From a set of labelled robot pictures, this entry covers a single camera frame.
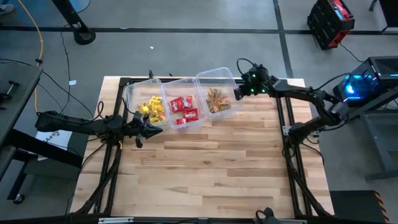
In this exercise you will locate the grey desk frame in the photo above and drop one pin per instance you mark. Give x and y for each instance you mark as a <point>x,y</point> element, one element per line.
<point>385,155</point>

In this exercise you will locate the black computer with RGB lights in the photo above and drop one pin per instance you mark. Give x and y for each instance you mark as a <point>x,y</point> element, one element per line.
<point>382,68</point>

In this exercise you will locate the black desk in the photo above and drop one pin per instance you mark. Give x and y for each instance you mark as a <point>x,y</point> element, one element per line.
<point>15,102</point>

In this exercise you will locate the red and black tool crate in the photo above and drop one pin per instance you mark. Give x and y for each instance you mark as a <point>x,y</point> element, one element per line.
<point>326,21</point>

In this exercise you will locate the black furniture piece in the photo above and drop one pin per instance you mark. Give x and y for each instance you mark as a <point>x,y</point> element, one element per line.
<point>391,12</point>

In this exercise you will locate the black mat with hazard stripe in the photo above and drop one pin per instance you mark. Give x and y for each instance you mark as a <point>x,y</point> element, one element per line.
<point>354,205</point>

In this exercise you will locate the light blue round object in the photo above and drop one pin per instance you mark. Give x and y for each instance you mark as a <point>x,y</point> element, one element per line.
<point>82,4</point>

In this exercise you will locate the black stand with round base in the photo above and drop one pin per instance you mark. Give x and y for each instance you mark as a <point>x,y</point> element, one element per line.
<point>84,35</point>

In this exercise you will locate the clear plastic container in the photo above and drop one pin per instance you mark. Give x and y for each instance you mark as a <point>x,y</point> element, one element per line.
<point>140,91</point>
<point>177,88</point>
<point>217,79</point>

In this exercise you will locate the black caster wheel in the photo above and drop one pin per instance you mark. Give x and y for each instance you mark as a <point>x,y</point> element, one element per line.
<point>18,199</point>

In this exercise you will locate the small white floor label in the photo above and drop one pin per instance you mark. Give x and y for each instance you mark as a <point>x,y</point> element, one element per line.
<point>72,82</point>

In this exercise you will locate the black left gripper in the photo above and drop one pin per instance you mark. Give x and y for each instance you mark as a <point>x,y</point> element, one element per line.
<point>135,129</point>

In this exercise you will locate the silver edge bracket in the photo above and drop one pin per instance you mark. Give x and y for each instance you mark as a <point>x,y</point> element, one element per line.
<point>115,220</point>
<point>295,221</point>

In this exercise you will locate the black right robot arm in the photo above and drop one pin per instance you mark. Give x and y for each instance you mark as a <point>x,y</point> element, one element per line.
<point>311,95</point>

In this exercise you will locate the white printed paper sheet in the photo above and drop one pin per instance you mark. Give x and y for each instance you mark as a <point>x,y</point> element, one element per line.
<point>59,138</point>

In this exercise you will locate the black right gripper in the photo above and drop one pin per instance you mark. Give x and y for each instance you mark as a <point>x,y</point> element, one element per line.
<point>258,84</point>

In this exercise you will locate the black metal table frame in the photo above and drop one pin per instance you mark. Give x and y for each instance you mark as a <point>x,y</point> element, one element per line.
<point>124,81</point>

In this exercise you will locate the person's shoe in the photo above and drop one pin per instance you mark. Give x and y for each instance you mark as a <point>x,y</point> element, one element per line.
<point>4,8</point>

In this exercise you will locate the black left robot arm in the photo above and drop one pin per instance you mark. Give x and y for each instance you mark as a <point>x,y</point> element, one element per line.
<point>77,126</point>

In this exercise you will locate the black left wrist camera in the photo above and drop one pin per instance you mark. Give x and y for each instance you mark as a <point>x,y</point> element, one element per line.
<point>137,115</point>

